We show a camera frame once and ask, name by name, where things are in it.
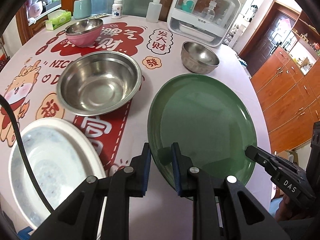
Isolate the pale blue ceramic plate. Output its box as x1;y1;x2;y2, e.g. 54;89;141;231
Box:
9;124;105;229

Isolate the green plate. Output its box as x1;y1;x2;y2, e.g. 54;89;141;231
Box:
147;74;257;187

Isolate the large stainless steel bowl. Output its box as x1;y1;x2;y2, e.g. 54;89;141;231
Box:
56;51;142;116

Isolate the pink steel-lined bowl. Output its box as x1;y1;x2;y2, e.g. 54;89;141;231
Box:
65;18;104;47

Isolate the white paper plate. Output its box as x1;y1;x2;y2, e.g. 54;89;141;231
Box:
21;118;106;184

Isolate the person's right hand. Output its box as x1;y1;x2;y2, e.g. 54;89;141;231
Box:
274;195;300;222

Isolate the wooden cabinet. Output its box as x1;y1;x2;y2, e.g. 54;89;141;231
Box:
246;10;319;153

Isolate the printed pink tablecloth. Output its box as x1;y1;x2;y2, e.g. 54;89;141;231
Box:
1;16;270;239

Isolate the small stainless steel bowl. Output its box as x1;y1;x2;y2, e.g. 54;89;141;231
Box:
181;41;220;74

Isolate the white countertop sterilizer box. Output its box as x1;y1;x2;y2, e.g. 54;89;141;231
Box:
167;0;241;47

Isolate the green tissue pack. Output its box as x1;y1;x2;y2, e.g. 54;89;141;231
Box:
45;9;72;30

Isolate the mint green canister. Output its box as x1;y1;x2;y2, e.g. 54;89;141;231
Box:
73;0;92;20

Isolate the white pill bottle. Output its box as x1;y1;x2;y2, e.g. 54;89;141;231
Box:
111;0;123;19

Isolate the clear squeeze bottle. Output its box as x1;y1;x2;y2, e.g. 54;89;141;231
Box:
146;0;162;23

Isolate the black cable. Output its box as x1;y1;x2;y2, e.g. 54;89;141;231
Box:
0;94;55;212

